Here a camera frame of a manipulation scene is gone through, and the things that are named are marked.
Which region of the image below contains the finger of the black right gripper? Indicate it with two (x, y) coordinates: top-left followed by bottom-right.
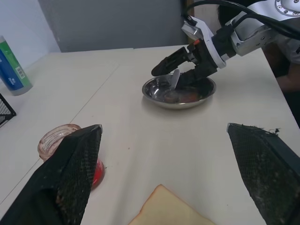
(151, 47), (189, 77)
(178, 67), (200, 88)

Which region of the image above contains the round steel bowl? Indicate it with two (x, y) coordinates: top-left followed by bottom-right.
(142, 75), (216, 110)

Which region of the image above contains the black wire mesh basket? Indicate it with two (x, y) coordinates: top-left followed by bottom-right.
(0, 93), (17, 128)

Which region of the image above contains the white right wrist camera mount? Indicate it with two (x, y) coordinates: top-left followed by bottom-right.
(181, 15), (227, 69)

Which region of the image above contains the blue green cylindrical canister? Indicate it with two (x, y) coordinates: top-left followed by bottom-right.
(0, 35), (34, 97)

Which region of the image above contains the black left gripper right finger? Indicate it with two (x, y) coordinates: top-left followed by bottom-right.
(226, 122), (300, 225)

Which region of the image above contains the white bread slice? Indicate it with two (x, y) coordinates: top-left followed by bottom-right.
(127, 184), (216, 225)

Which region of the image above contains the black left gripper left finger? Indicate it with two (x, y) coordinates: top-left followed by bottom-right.
(0, 124), (103, 225)

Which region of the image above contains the grey partition panel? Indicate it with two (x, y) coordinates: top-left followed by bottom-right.
(38, 0), (191, 53)

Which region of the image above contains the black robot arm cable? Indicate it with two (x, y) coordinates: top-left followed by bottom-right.
(181, 0), (300, 41)

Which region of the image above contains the glass jam jar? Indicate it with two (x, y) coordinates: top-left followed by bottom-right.
(37, 124), (105, 190)

